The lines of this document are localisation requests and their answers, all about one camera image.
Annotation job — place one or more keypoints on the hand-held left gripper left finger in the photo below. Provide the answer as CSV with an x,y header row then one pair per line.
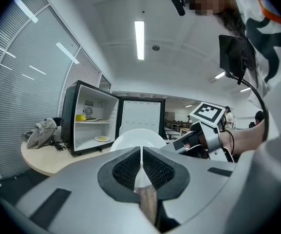
x,y
81,191

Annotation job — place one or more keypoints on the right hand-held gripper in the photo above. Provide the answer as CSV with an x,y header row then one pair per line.
x,y
212,140

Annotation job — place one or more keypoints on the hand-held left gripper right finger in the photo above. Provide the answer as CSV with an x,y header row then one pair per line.
x,y
198,184

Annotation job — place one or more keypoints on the white round serving plate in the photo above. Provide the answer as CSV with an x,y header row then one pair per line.
x,y
137,138

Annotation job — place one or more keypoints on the black mini fridge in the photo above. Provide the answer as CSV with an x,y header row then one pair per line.
x,y
68,118

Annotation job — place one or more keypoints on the person's right forearm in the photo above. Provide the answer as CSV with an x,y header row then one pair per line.
x,y
247,140

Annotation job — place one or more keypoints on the plate of yellow noodles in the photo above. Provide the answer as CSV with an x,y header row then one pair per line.
x,y
102,138

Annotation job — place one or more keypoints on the grey jacket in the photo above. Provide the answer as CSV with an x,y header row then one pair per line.
x,y
41,133

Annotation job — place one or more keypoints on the plate of green vegetables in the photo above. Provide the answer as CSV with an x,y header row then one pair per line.
x,y
92,119

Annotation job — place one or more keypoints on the yellow corn cob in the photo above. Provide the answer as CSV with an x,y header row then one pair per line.
x,y
80,118

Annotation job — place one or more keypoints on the long ceiling light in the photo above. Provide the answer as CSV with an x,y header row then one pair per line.
x,y
139,40
219,75

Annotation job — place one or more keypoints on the round ceiling fixture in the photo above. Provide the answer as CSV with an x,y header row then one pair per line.
x,y
155,48

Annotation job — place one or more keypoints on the black chest monitor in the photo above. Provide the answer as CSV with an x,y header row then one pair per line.
x,y
231,57

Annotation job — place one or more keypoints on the grey venetian blinds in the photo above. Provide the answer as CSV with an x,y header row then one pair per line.
x,y
21,94

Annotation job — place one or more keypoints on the person's white printed shirt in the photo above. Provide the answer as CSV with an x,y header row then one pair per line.
x,y
276,64

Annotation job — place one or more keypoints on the black gooseneck mount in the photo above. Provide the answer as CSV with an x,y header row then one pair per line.
x,y
262,101

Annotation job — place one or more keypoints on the black head camera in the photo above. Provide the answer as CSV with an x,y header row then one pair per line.
x,y
178,5

